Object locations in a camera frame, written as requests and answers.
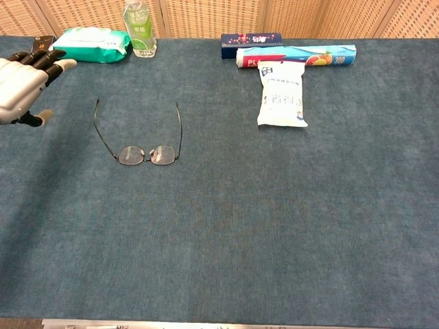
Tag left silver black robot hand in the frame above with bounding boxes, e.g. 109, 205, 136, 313
0, 49, 78, 127

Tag black wire-frame eyeglasses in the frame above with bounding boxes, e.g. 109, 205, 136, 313
93, 98, 183, 167

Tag small black carton box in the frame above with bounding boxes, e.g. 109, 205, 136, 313
33, 35, 56, 53

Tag green wet wipes pack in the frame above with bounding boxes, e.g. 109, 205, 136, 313
51, 27, 132, 64

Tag clear bottle green label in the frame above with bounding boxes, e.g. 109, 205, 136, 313
123, 0, 158, 58

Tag woven wicker folding screen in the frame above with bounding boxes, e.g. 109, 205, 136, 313
0, 0, 439, 39

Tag long dark blue box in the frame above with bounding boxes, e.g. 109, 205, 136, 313
220, 33, 284, 60

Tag white plastic bag pack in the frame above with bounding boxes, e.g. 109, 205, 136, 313
257, 60, 309, 128

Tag blue plastic wrap box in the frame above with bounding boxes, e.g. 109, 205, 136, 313
235, 44, 357, 69

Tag silver aluminium table rail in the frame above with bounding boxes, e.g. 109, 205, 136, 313
41, 318, 439, 329

